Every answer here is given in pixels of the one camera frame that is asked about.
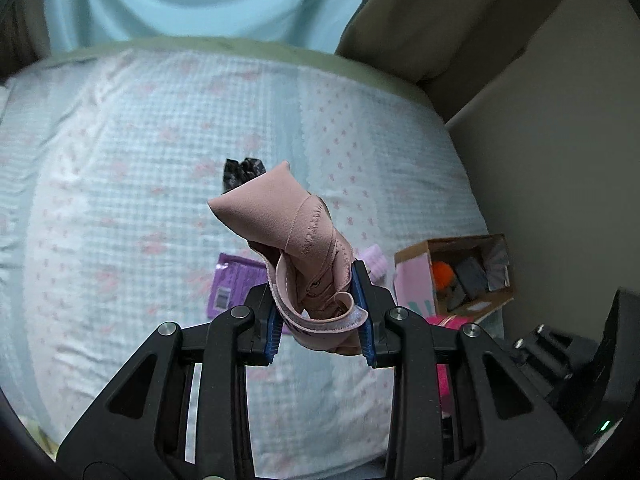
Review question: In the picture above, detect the pale yellow cloth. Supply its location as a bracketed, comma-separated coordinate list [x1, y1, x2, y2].
[24, 417, 60, 462]

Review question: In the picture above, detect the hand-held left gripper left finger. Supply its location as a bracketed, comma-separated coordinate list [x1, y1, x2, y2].
[57, 284, 285, 480]

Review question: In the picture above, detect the green bed sheet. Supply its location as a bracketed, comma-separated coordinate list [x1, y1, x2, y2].
[47, 36, 446, 123]

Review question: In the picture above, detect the cardboard box with pink side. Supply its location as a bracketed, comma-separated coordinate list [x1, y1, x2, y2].
[394, 232, 515, 325]

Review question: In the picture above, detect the orange pompom ball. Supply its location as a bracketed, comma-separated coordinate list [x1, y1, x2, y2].
[432, 261, 455, 291]

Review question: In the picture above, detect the checked floral bed quilt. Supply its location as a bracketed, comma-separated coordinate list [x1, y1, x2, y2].
[0, 47, 493, 463]

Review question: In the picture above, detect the purple packet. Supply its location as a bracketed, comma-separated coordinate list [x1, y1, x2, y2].
[209, 252, 286, 336]

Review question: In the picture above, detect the dark grey folded cloth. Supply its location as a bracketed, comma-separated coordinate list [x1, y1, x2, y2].
[444, 284, 472, 312]

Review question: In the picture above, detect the grey patterned cloth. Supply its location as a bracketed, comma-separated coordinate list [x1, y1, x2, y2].
[481, 239, 511, 292]

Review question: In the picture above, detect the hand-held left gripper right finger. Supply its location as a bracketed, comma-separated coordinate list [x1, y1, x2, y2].
[350, 259, 587, 480]

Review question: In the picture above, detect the beige pink undergarment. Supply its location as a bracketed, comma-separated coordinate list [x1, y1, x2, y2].
[207, 160, 371, 357]

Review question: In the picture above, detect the light blue curtain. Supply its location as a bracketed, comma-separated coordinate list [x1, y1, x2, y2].
[42, 0, 386, 57]

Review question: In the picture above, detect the hot pink cloth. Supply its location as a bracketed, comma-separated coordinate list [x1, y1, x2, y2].
[424, 314, 467, 418]

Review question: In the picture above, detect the dark patterned cloth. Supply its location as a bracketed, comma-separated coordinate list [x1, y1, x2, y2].
[222, 157, 267, 194]

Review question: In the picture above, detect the light pink ribbed cloth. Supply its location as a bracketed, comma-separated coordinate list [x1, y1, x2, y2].
[359, 244, 389, 287]

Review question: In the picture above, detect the brown upholstered headboard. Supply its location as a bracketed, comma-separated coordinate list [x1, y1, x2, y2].
[334, 0, 597, 122]

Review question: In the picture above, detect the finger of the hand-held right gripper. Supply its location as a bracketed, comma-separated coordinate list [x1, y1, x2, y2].
[510, 324, 575, 406]

